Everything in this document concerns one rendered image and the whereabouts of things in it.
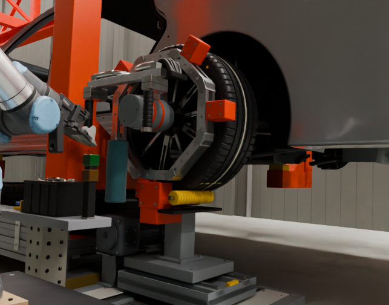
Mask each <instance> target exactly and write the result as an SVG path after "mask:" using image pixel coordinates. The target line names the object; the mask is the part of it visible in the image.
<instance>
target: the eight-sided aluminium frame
mask: <svg viewBox="0 0 389 305"><path fill-rule="evenodd" d="M180 52H181V50H179V49H178V48H174V49H170V50H166V51H161V52H158V53H153V54H148V55H144V56H143V55H142V56H140V57H138V58H137V60H136V61H134V64H133V66H132V67H131V69H130V70H129V72H130V73H135V71H134V67H135V66H136V65H138V64H142V63H145V62H151V61H158V60H159V59H160V58H165V59H173V60H174V61H175V62H178V63H179V64H180V65H181V68H182V69H183V70H184V72H185V73H186V74H187V75H188V76H189V77H190V78H191V79H192V81H193V82H194V83H195V84H196V86H198V99H197V133H196V137H195V138H194V140H193V141H192V142H191V143H190V144H189V146H188V147H187V148H186V149H185V151H184V152H183V153H182V155H181V156H180V157H179V158H178V159H177V161H176V162H175V163H174V164H173V166H172V167H171V168H170V170H145V168H144V167H143V165H142V164H141V163H140V161H139V159H138V158H137V156H136V155H135V154H134V151H133V150H132V149H131V147H130V146H129V144H128V172H129V174H130V175H131V177H132V178H133V179H138V177H139V178H141V179H150V180H166V181H177V180H181V179H182V178H183V177H185V175H186V174H187V172H188V171H189V170H190V169H191V168H192V167H193V165H194V164H195V163H196V161H197V160H198V159H199V158H200V157H201V156H202V154H203V153H204V152H205V151H206V150H207V148H208V147H210V145H211V143H212V142H213V141H214V121H210V120H206V102H208V101H214V100H215V92H216V91H215V84H214V83H213V81H212V80H210V78H208V77H207V75H206V74H205V73H204V72H203V71H202V70H201V68H200V67H199V66H198V65H197V64H194V63H192V62H189V61H188V60H187V59H186V58H184V57H183V56H182V55H180ZM139 83H140V82H135V83H131V84H124V85H120V86H119V87H118V89H117V90H116V91H115V93H114V95H113V101H112V102H113V113H112V127H111V139H117V140H126V132H127V126H124V125H122V124H121V123H120V120H119V117H118V107H119V103H120V101H121V100H122V99H123V98H124V97H125V96H126V95H128V94H133V92H134V91H135V90H136V88H137V87H138V85H139Z"/></svg>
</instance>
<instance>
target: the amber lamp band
mask: <svg viewBox="0 0 389 305"><path fill-rule="evenodd" d="M98 179H99V170H97V169H83V170H82V181H83V182H98Z"/></svg>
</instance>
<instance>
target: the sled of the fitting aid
mask: <svg viewBox="0 0 389 305"><path fill-rule="evenodd" d="M117 287H118V288H120V289H124V290H128V291H130V292H134V293H137V294H140V295H144V296H146V297H150V298H153V299H156V300H160V301H163V302H166V303H169V304H173V305H232V304H235V303H237V302H239V301H241V300H244V299H246V298H248V297H251V296H252V295H255V294H256V277H254V276H251V275H245V274H240V273H236V272H228V273H226V274H222V275H219V276H216V277H212V278H209V279H207V280H203V281H199V282H197V283H193V284H192V283H187V282H184V281H180V280H175V279H172V278H168V277H163V276H160V275H156V274H152V273H149V272H144V271H140V270H137V269H132V268H127V269H122V270H119V271H118V280H117Z"/></svg>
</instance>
